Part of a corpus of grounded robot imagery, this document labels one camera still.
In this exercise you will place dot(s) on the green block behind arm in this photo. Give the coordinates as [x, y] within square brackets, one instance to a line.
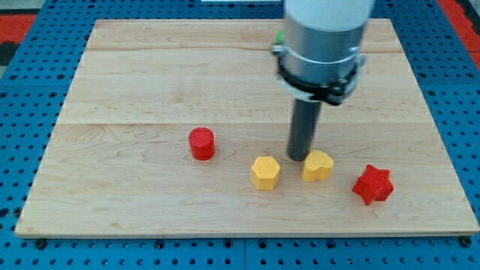
[280, 37]

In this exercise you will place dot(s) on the red cylinder block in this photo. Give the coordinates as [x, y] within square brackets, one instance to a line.
[202, 143]

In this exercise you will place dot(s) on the red star block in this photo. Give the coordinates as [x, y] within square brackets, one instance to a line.
[373, 184]

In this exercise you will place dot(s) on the yellow heart block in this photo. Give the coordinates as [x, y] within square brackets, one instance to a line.
[317, 166]

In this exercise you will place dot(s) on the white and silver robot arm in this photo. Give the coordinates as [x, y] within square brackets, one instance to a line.
[318, 56]

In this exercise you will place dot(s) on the light wooden board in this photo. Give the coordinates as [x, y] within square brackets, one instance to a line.
[118, 164]

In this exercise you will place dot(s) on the yellow hexagon block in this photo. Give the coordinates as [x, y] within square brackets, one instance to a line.
[265, 173]

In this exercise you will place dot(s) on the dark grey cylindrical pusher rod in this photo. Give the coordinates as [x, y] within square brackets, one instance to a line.
[302, 129]

